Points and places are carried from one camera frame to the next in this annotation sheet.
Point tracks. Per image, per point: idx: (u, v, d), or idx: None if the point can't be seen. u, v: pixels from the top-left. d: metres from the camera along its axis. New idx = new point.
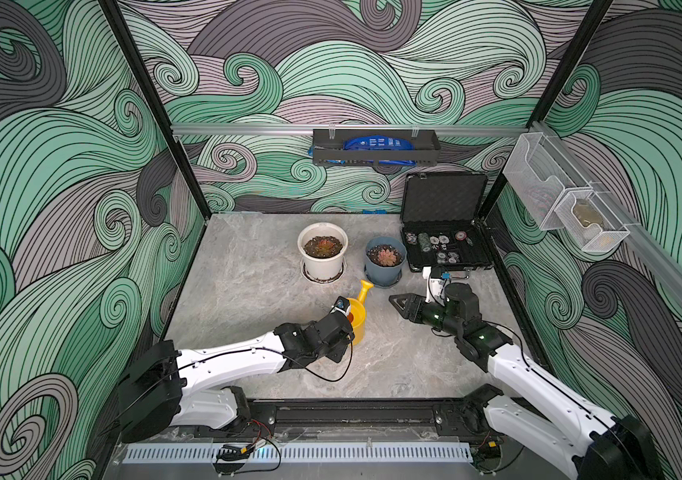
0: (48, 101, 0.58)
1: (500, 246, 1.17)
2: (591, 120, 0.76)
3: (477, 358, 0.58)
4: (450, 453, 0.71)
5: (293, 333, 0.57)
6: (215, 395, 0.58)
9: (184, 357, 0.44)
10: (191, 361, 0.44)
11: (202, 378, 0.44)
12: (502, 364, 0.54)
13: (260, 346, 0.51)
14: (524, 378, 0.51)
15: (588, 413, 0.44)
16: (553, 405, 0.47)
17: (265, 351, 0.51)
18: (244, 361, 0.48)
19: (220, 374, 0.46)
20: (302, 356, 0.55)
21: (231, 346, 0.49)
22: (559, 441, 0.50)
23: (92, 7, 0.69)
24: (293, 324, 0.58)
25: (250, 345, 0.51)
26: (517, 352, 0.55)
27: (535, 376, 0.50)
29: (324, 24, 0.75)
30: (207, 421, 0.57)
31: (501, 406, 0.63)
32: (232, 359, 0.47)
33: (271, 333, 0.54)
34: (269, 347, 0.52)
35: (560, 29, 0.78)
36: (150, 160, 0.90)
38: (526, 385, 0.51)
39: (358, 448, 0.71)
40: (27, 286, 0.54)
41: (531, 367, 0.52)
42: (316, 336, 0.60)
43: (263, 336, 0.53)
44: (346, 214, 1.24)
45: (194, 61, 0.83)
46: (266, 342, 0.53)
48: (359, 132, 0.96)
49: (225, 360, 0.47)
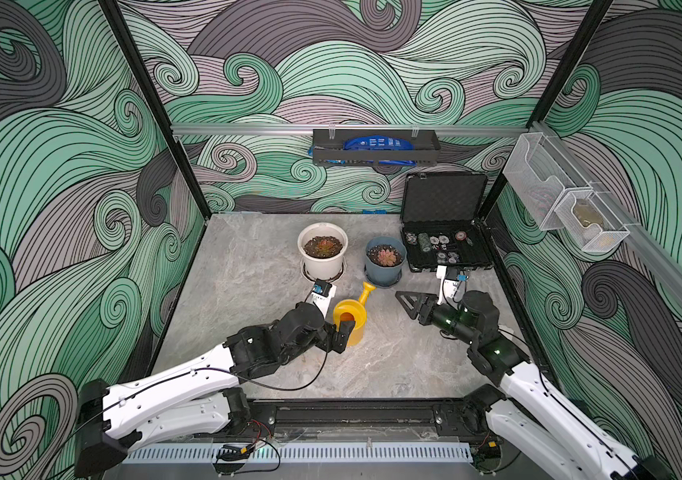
0: (48, 101, 0.58)
1: (500, 246, 1.17)
2: (591, 120, 0.76)
3: (491, 372, 0.55)
4: (450, 453, 0.71)
5: (248, 340, 0.50)
6: (198, 405, 0.58)
9: (110, 396, 0.42)
10: (118, 398, 0.42)
11: (129, 416, 0.41)
12: (519, 384, 0.52)
13: (204, 365, 0.46)
14: (541, 403, 0.49)
15: (608, 450, 0.43)
16: (570, 435, 0.46)
17: (209, 371, 0.46)
18: (184, 385, 0.44)
19: (154, 406, 0.43)
20: (262, 364, 0.48)
21: (170, 372, 0.45)
22: (567, 462, 0.51)
23: (92, 8, 0.69)
24: (248, 330, 0.51)
25: (192, 366, 0.46)
26: (535, 373, 0.53)
27: (553, 402, 0.49)
29: (324, 24, 0.75)
30: (193, 429, 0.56)
31: (503, 413, 0.62)
32: (169, 387, 0.44)
33: (219, 347, 0.48)
34: (214, 365, 0.46)
35: (561, 29, 0.79)
36: (150, 160, 0.90)
38: (542, 409, 0.49)
39: (358, 448, 0.71)
40: (27, 286, 0.54)
41: (548, 392, 0.50)
42: (279, 338, 0.51)
43: (208, 352, 0.48)
44: (346, 215, 1.24)
45: (194, 61, 0.83)
46: (211, 360, 0.47)
48: (359, 133, 0.97)
49: (161, 388, 0.43)
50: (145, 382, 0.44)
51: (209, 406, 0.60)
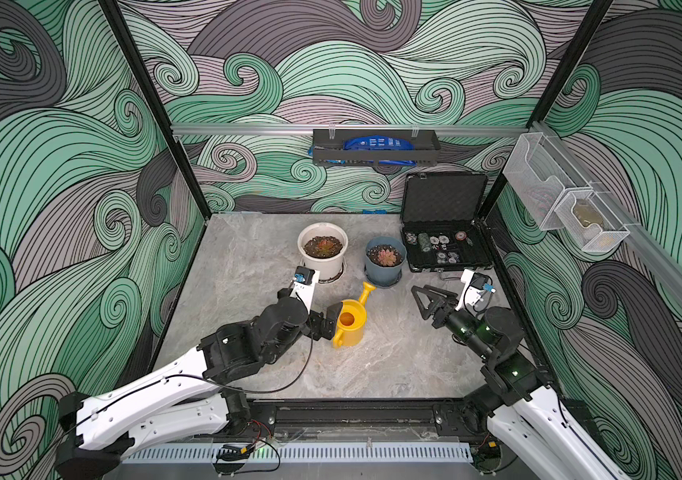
0: (48, 101, 0.58)
1: (500, 246, 1.17)
2: (591, 120, 0.76)
3: (506, 392, 0.53)
4: (450, 453, 0.71)
5: (224, 340, 0.46)
6: (195, 408, 0.58)
9: (84, 408, 0.41)
10: (92, 411, 0.41)
11: (101, 430, 0.40)
12: (536, 412, 0.50)
13: (176, 372, 0.43)
14: (559, 435, 0.48)
15: None
16: (586, 471, 0.45)
17: (181, 378, 0.43)
18: (155, 394, 0.42)
19: (128, 417, 0.42)
20: (240, 366, 0.45)
21: (143, 380, 0.43)
22: None
23: (92, 8, 0.69)
24: (224, 329, 0.47)
25: (164, 373, 0.43)
26: (554, 400, 0.50)
27: (572, 435, 0.47)
29: (324, 24, 0.75)
30: (190, 431, 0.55)
31: (506, 420, 0.62)
32: (140, 398, 0.42)
33: (193, 350, 0.45)
34: (187, 372, 0.43)
35: (561, 29, 0.79)
36: (150, 160, 0.90)
38: (559, 442, 0.48)
39: (358, 447, 0.71)
40: (27, 286, 0.54)
41: (568, 422, 0.48)
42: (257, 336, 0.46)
43: (181, 357, 0.45)
44: (346, 215, 1.24)
45: (194, 61, 0.83)
46: (184, 365, 0.44)
48: (359, 133, 0.97)
49: (132, 400, 0.42)
50: (118, 393, 0.42)
51: (206, 408, 0.60)
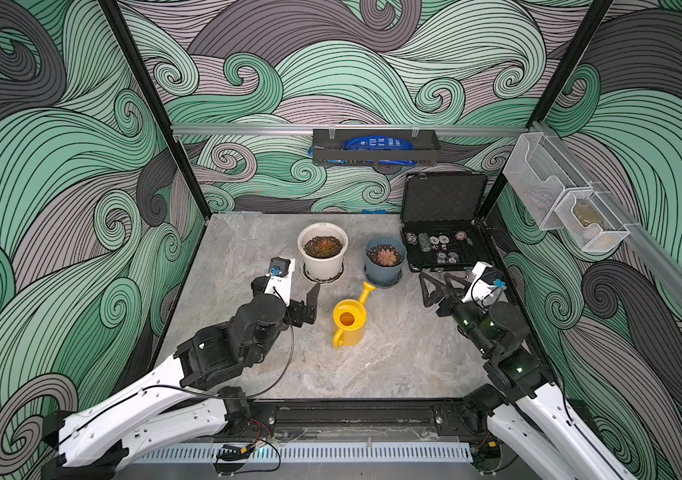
0: (48, 101, 0.58)
1: (500, 246, 1.17)
2: (591, 120, 0.76)
3: (509, 388, 0.52)
4: (450, 453, 0.71)
5: (200, 345, 0.44)
6: (190, 411, 0.58)
9: (65, 426, 0.41)
10: (73, 429, 0.40)
11: (84, 447, 0.39)
12: (540, 410, 0.49)
13: (154, 382, 0.42)
14: (565, 433, 0.47)
15: None
16: (591, 470, 0.44)
17: (159, 388, 0.42)
18: (132, 407, 0.41)
19: (109, 432, 0.41)
20: (220, 370, 0.43)
21: (121, 393, 0.42)
22: None
23: (92, 8, 0.69)
24: (200, 333, 0.46)
25: (141, 385, 0.42)
26: (559, 397, 0.49)
27: (577, 433, 0.46)
29: (324, 24, 0.75)
30: (190, 434, 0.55)
31: (506, 420, 0.62)
32: (118, 413, 0.41)
33: (169, 359, 0.44)
34: (164, 382, 0.42)
35: (561, 29, 0.79)
36: (150, 160, 0.90)
38: (563, 438, 0.47)
39: (358, 447, 0.71)
40: (27, 286, 0.54)
41: (573, 421, 0.47)
42: (235, 337, 0.45)
43: (159, 366, 0.44)
44: (346, 215, 1.24)
45: (194, 61, 0.83)
46: (161, 376, 0.43)
48: (359, 133, 0.97)
49: (112, 414, 0.41)
50: (99, 408, 0.42)
51: (202, 410, 0.59)
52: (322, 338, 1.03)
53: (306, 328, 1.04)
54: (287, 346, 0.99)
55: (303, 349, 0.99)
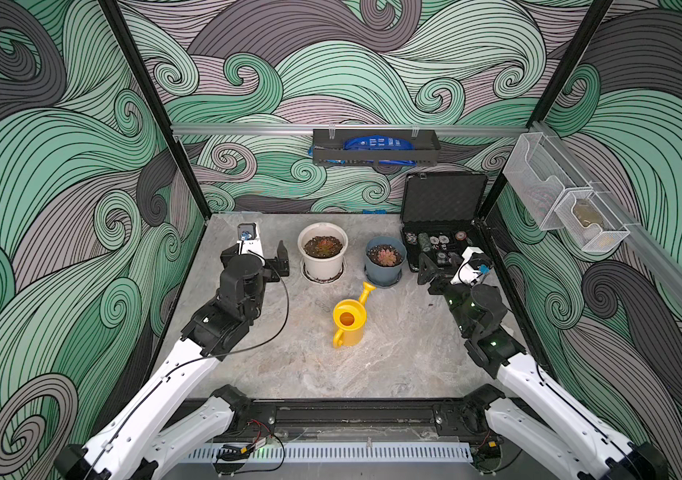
0: (48, 101, 0.58)
1: (500, 246, 1.17)
2: (591, 120, 0.76)
3: (487, 364, 0.58)
4: (450, 453, 0.71)
5: (205, 319, 0.48)
6: (198, 414, 0.57)
9: (90, 449, 0.38)
10: (102, 445, 0.38)
11: (126, 451, 0.37)
12: (515, 375, 0.52)
13: (173, 366, 0.44)
14: (539, 393, 0.49)
15: (604, 438, 0.42)
16: (567, 424, 0.45)
17: (182, 368, 0.44)
18: (163, 393, 0.42)
19: (146, 429, 0.39)
20: (232, 332, 0.48)
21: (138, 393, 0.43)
22: (564, 454, 0.49)
23: (92, 8, 0.69)
24: (197, 312, 0.49)
25: (161, 374, 0.43)
26: (531, 363, 0.53)
27: (550, 391, 0.48)
29: (324, 24, 0.75)
30: (204, 437, 0.56)
31: (502, 410, 0.62)
32: (148, 406, 0.40)
33: (179, 343, 0.46)
34: (184, 360, 0.44)
35: (561, 29, 0.79)
36: (150, 160, 0.90)
38: (539, 401, 0.49)
39: (358, 448, 0.71)
40: (27, 286, 0.54)
41: (544, 381, 0.50)
42: (229, 302, 0.52)
43: (171, 353, 0.45)
44: (346, 215, 1.24)
45: (194, 61, 0.83)
46: (178, 358, 0.44)
48: (359, 133, 0.97)
49: (144, 409, 0.40)
50: (123, 416, 0.40)
51: (209, 410, 0.59)
52: (322, 338, 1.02)
53: (306, 328, 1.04)
54: (287, 346, 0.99)
55: (303, 349, 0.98)
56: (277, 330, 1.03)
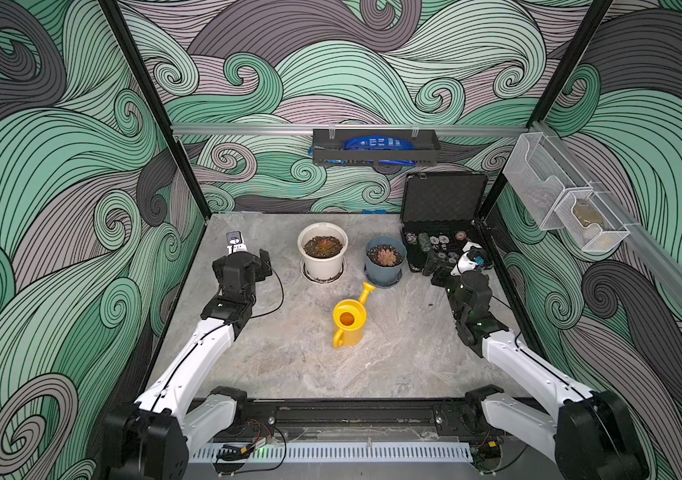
0: (48, 101, 0.58)
1: (500, 246, 1.17)
2: (591, 120, 0.76)
3: (474, 344, 0.62)
4: (450, 453, 0.71)
5: (218, 303, 0.60)
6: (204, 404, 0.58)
9: (144, 400, 0.41)
10: (155, 395, 0.42)
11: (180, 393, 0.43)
12: (495, 345, 0.57)
13: (202, 335, 0.52)
14: (513, 357, 0.54)
15: (565, 385, 0.46)
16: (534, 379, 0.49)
17: (211, 334, 0.53)
18: (201, 353, 0.49)
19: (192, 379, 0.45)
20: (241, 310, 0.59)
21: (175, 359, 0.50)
22: (543, 422, 0.52)
23: (92, 8, 0.69)
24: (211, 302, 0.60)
25: (193, 342, 0.51)
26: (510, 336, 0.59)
27: (524, 355, 0.53)
29: (324, 24, 0.75)
30: (216, 428, 0.57)
31: (498, 399, 0.64)
32: (188, 363, 0.47)
33: (202, 321, 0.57)
34: (210, 330, 0.53)
35: (561, 29, 0.79)
36: (150, 160, 0.90)
38: (514, 364, 0.53)
39: (358, 448, 0.71)
40: (27, 286, 0.54)
41: (520, 348, 0.55)
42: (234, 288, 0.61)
43: (196, 330, 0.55)
44: (346, 215, 1.24)
45: (194, 61, 0.83)
46: (204, 330, 0.53)
48: (359, 133, 0.97)
49: (187, 365, 0.47)
50: (166, 377, 0.45)
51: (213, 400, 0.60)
52: (322, 338, 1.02)
53: (306, 328, 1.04)
54: (287, 346, 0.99)
55: (303, 349, 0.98)
56: (277, 330, 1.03)
